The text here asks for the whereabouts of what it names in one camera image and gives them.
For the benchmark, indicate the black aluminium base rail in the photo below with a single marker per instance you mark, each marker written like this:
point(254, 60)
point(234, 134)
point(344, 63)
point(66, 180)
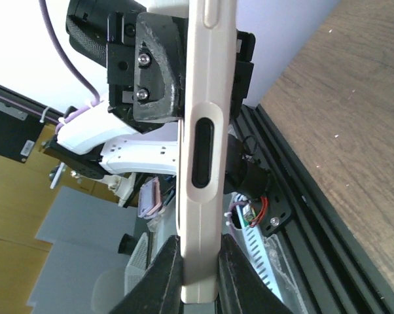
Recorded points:
point(329, 271)

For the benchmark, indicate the beige phone case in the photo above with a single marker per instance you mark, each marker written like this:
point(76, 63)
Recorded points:
point(211, 59)

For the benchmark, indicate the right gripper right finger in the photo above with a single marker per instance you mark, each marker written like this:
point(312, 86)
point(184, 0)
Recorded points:
point(240, 288)

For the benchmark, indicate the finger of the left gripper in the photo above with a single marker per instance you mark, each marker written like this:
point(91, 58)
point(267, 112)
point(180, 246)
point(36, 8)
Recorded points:
point(243, 71)

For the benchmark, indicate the light blue slotted cable duct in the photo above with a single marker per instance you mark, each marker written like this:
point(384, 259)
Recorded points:
point(257, 253)

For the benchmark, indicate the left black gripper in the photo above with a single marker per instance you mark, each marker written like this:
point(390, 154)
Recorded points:
point(157, 76)

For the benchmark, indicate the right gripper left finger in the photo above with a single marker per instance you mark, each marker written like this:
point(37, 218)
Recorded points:
point(159, 290)

